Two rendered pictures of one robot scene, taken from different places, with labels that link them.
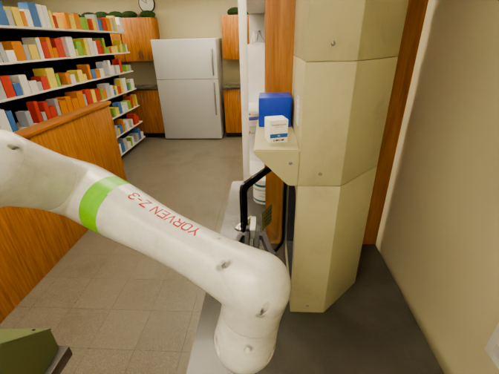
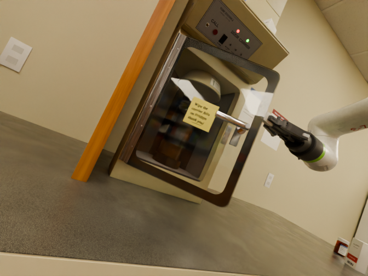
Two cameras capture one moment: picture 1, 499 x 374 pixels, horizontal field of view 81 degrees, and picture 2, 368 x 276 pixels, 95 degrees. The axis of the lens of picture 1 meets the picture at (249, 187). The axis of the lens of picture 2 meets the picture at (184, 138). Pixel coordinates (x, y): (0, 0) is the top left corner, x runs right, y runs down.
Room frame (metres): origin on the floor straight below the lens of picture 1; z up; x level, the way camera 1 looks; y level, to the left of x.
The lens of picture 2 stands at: (1.10, 0.33, 1.08)
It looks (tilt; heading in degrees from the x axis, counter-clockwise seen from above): 5 degrees up; 241
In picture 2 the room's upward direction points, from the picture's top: 24 degrees clockwise
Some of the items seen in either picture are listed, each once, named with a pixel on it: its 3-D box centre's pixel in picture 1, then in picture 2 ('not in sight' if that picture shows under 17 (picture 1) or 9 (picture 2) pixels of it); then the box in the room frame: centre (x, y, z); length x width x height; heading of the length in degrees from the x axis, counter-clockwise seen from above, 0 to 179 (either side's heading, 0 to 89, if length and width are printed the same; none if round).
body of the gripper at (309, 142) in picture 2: not in sight; (293, 137); (0.53, 0.00, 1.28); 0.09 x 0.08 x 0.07; 176
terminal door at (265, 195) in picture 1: (266, 219); (202, 117); (0.86, -0.06, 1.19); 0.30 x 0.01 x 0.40; 148
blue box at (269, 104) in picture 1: (274, 109); not in sight; (0.95, -0.09, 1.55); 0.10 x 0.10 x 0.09; 86
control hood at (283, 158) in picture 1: (274, 148); (237, 40); (0.84, -0.08, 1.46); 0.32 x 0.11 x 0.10; 176
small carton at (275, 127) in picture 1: (275, 128); (263, 34); (0.77, -0.07, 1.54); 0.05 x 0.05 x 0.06; 12
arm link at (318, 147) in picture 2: not in sight; (304, 145); (0.46, 0.01, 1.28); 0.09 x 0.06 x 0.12; 86
